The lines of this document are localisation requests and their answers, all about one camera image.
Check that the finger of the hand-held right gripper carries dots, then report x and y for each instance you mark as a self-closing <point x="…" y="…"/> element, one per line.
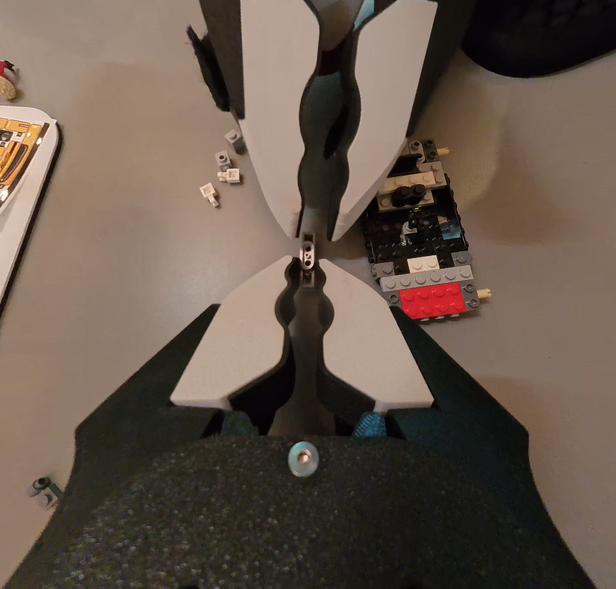
<point x="274" y="93"/>
<point x="385" y="117"/>

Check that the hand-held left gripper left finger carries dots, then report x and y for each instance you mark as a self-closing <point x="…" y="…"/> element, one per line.
<point x="240" y="348"/>

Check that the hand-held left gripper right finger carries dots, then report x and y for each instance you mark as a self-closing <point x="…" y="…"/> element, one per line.
<point x="370" y="358"/>

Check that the dark grey holed brick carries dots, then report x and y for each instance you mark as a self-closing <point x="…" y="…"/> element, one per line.
<point x="307" y="257"/>

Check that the white clip brick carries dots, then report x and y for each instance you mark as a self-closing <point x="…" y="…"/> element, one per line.
<point x="231" y="175"/>
<point x="209" y="194"/>

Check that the grey desk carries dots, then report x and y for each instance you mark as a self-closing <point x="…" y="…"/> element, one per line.
<point x="120" y="309"/>

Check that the toy brick car base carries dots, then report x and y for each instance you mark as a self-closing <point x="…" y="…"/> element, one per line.
<point x="433" y="295"/>

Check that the red brick piece with wheel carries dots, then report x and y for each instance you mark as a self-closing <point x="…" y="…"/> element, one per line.
<point x="7" y="86"/>

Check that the orange sticker sheet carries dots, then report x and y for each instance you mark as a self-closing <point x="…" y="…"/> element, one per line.
<point x="12" y="151"/>

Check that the small grey connector brick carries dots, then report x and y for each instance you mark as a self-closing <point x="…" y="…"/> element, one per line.
<point x="39" y="486"/>

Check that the white tray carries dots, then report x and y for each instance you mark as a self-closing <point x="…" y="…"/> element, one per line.
<point x="29" y="204"/>

